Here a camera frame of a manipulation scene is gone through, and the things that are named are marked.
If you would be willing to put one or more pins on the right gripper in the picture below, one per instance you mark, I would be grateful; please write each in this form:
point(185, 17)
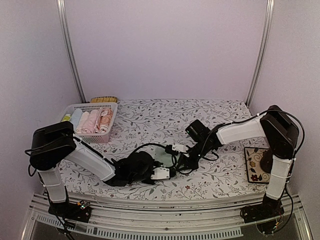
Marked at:
point(183, 159)

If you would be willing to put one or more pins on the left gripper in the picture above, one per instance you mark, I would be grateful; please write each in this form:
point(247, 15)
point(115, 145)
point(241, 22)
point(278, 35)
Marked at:
point(157, 164)

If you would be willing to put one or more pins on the green towel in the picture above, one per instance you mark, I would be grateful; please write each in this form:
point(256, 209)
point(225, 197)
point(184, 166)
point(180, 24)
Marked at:
point(166, 155)

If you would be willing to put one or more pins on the orange patterned towel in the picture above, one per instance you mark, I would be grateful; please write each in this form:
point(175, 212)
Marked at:
point(104, 120)

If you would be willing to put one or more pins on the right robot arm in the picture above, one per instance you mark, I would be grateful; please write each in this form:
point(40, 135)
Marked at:
point(283, 133)

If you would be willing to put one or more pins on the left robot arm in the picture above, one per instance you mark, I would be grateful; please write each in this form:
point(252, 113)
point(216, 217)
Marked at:
point(57, 142)

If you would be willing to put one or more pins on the dark cylinder roll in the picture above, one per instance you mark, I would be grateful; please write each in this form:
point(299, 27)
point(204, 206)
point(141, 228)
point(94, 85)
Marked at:
point(266, 162)

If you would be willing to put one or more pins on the floral tablecloth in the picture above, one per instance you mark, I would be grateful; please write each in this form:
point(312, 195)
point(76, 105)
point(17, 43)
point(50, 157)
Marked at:
point(143, 123)

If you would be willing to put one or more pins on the white plastic basket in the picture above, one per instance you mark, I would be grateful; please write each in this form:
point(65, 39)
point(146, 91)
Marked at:
point(93, 137)

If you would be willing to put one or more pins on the floral ceramic tray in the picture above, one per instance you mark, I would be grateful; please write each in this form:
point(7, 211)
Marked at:
point(254, 171)

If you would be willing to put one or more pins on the pink rolled towel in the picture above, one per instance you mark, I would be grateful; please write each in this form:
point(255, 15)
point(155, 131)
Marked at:
point(91, 125)

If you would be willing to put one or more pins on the cream rolled towel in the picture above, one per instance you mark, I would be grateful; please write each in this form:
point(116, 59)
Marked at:
point(81, 122)

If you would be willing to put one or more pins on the woven straw brush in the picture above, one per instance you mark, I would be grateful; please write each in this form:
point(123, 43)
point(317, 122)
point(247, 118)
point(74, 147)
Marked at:
point(104, 99)

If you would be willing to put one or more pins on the blue rolled towel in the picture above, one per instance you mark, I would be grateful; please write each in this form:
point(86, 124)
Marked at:
point(76, 116)

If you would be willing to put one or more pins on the yellow rolled towel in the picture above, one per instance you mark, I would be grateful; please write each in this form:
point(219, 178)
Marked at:
point(66, 118)

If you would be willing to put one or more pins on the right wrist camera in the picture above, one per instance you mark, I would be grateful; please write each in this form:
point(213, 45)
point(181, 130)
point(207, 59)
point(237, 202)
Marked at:
point(197, 131)

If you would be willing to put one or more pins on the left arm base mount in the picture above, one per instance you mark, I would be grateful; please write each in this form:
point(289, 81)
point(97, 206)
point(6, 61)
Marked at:
point(80, 211)

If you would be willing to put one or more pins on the metal front rail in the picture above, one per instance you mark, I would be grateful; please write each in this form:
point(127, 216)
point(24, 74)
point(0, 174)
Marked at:
point(209, 219)

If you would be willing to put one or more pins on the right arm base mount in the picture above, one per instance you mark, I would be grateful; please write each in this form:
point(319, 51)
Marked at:
point(265, 210)

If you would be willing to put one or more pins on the right metal frame post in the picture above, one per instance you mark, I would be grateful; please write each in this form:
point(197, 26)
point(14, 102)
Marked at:
point(270, 4)

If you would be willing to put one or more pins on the metal frame post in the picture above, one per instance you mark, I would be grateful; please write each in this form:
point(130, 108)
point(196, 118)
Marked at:
point(270, 4)
point(61, 8)

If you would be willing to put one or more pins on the left metal frame post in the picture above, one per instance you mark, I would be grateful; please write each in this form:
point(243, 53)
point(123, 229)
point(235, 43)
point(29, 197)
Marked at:
point(61, 8)

